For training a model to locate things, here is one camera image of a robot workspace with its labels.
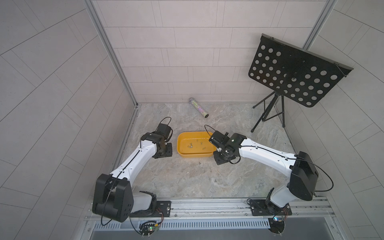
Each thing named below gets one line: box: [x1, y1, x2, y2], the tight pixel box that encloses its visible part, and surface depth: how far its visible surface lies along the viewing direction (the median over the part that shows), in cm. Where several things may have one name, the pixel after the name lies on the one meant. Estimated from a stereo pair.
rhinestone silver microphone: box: [188, 97, 209, 118], surface depth 117 cm
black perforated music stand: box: [248, 34, 354, 108], surface depth 74 cm
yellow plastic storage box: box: [176, 131, 217, 158], surface depth 94 cm
